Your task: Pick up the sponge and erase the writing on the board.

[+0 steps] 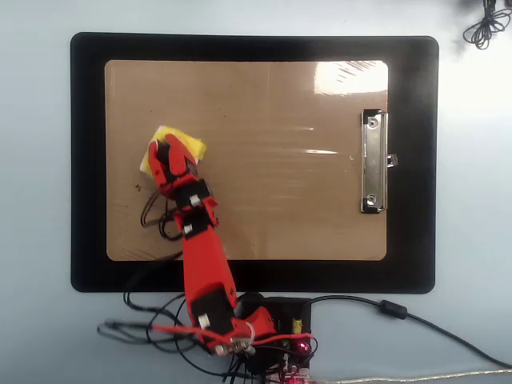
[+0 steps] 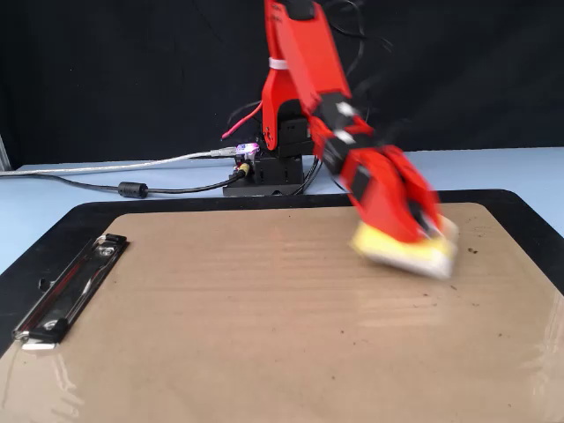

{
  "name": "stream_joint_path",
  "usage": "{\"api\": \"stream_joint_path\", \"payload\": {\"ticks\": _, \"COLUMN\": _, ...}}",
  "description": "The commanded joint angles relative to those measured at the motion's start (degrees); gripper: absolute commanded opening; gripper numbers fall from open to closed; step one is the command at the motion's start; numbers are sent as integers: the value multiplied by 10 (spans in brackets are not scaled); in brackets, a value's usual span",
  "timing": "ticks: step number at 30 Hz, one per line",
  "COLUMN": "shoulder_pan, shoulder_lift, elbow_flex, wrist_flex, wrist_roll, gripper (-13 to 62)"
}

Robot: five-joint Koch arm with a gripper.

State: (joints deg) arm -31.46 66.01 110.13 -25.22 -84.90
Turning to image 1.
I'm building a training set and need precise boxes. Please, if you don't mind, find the black mat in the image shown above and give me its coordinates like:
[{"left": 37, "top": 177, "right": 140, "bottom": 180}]
[{"left": 70, "top": 31, "right": 440, "bottom": 295}]

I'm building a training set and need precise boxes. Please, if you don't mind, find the silver metal clipboard clip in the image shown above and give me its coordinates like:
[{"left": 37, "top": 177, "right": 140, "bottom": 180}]
[{"left": 359, "top": 107, "right": 401, "bottom": 214}]

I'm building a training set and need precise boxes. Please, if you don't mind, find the black power cable with ferrite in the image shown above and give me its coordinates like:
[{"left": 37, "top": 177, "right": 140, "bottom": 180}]
[{"left": 308, "top": 294, "right": 512, "bottom": 370}]

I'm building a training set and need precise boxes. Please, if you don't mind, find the silver USB cable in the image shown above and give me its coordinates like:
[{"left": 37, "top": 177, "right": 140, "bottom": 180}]
[{"left": 311, "top": 370, "right": 512, "bottom": 384}]

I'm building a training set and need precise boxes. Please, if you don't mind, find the yellow sponge with black knob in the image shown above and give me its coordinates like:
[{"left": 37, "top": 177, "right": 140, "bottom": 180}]
[{"left": 138, "top": 124, "right": 210, "bottom": 179}]

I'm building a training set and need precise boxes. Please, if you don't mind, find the red wire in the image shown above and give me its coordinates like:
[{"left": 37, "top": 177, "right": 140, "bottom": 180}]
[{"left": 149, "top": 322, "right": 318, "bottom": 350}]

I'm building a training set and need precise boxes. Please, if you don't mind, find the brown clipboard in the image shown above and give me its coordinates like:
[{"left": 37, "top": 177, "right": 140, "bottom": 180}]
[{"left": 104, "top": 59, "right": 390, "bottom": 262}]

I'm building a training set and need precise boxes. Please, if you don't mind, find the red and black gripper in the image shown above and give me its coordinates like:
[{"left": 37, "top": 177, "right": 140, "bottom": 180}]
[{"left": 147, "top": 133, "right": 220, "bottom": 214}]

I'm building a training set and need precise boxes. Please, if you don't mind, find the robot controller circuit board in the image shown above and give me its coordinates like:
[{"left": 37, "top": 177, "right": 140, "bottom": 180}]
[{"left": 271, "top": 335, "right": 320, "bottom": 384}]

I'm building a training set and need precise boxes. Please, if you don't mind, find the coiled black cable bundle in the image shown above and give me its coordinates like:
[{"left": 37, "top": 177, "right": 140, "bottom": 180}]
[{"left": 462, "top": 0, "right": 512, "bottom": 51}]

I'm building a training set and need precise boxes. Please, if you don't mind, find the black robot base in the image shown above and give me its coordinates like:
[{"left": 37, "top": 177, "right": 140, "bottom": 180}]
[{"left": 234, "top": 291, "right": 318, "bottom": 384}]

